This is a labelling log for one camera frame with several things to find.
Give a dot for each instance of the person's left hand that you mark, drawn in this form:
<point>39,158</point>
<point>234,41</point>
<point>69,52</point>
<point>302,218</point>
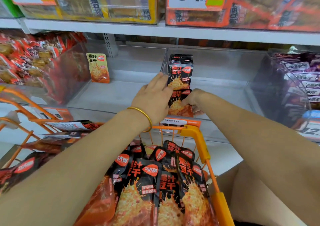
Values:
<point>152,101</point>

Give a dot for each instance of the person's right hand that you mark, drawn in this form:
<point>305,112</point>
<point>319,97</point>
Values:
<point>192,101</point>

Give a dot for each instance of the orange shopping cart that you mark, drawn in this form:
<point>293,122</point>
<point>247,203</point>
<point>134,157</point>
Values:
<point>192,133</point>

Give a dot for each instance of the yellow orange snack packet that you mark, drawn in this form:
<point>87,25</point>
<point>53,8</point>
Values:
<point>98,68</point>

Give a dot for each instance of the pile of black orange snacks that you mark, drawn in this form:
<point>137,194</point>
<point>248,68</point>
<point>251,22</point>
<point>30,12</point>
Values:
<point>145,193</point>

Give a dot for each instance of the person's right forearm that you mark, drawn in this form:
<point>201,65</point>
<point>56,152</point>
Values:
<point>270,153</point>

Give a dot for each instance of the person's left forearm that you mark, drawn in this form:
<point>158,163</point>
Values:
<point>60,183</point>

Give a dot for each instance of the person's right leg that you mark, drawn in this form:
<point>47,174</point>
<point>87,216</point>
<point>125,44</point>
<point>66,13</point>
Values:
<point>250,198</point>

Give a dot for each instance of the orange blue shelf price tag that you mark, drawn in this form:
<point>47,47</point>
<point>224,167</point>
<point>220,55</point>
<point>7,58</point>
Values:
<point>311,128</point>

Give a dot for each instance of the stack of yellow trimmed packets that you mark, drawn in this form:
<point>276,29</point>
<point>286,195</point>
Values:
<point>110,6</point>

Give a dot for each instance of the pile of purple packets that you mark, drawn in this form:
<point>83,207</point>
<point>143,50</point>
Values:
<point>305,78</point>

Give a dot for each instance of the stack of orange trimmed packets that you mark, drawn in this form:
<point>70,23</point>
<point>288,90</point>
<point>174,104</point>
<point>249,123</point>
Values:
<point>270,11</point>

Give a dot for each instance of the pile of red tan packets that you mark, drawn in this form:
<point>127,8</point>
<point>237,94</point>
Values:
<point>30,53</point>

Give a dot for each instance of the stack of green packets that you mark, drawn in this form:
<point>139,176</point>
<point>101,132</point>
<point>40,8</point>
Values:
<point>9,8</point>

